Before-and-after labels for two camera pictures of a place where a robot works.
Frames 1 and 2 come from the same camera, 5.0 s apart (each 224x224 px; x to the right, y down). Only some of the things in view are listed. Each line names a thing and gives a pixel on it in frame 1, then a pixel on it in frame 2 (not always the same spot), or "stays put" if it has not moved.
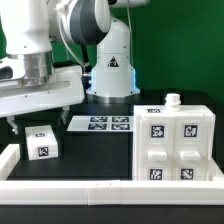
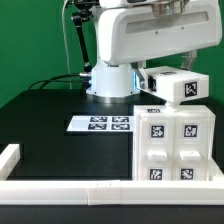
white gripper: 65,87 -> 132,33
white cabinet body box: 173,142 stays put
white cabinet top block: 42,142 -> 174,83
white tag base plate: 102,123 stays put
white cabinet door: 190,147 stays put
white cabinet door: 156,148 stays put
